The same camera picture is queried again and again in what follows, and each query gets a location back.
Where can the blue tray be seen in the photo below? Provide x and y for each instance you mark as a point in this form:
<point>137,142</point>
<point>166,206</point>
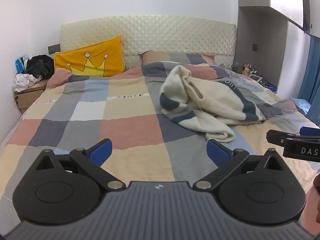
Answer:
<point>271,88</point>

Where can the cream quilted headboard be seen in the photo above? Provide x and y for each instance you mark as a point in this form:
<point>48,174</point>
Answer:
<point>162,35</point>

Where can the curtain rod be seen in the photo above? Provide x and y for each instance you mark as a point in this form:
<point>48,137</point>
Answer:
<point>297,25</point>

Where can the white crumpled clothes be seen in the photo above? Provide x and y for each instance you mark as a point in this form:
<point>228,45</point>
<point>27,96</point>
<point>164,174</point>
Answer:
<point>23,81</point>

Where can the blue curtain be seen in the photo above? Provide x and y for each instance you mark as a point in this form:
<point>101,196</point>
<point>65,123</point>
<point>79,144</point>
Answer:
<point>310,80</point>

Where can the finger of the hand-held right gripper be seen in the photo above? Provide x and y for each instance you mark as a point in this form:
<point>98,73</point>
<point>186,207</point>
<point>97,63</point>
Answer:
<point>310,131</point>
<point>275,137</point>

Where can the patchwork pillow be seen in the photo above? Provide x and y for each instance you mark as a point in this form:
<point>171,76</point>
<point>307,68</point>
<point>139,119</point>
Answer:
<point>175,56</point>

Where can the patchwork quilt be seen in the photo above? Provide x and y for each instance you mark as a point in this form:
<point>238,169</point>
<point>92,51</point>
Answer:
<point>125,130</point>

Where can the light blue cloth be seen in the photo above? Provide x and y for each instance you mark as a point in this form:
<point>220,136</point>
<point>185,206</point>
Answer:
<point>300,103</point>

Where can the dark wall switch panel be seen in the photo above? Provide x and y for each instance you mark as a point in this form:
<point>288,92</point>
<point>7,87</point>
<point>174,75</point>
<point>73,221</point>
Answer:
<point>53,49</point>

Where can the yellow crown pillow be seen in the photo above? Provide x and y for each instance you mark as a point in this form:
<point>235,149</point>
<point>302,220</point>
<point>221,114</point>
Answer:
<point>75,57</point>

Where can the white picture frame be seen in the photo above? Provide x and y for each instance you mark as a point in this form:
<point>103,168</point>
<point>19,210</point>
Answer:
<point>255,78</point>

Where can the black clothes pile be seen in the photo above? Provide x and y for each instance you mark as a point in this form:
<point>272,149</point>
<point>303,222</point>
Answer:
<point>40,65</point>

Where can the cluster of small bottles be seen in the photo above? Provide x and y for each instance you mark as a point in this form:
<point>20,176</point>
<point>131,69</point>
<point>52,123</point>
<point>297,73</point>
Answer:
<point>246,70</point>

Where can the white fuzzy pillow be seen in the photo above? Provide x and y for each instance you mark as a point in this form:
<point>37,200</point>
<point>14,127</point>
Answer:
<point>132,62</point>
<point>223,61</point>

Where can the person's right hand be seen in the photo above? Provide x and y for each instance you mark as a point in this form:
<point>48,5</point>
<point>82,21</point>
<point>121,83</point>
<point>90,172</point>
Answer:
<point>318,217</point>

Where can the cream striped knit sweater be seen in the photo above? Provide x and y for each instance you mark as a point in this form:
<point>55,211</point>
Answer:
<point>220,100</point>

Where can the blue plastic packet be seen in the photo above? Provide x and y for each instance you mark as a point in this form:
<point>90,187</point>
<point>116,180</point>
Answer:
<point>18,65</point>

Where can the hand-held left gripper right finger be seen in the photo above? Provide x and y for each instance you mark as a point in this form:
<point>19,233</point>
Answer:
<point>217,152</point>

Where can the dark wall socket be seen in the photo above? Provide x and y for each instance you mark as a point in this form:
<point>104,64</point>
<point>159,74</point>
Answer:
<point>255,47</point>

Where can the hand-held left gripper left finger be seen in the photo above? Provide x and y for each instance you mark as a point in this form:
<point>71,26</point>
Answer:
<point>101,150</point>

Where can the wooden nightstand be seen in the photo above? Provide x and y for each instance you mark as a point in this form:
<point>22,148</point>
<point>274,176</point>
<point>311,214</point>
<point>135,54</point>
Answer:
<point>27,97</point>

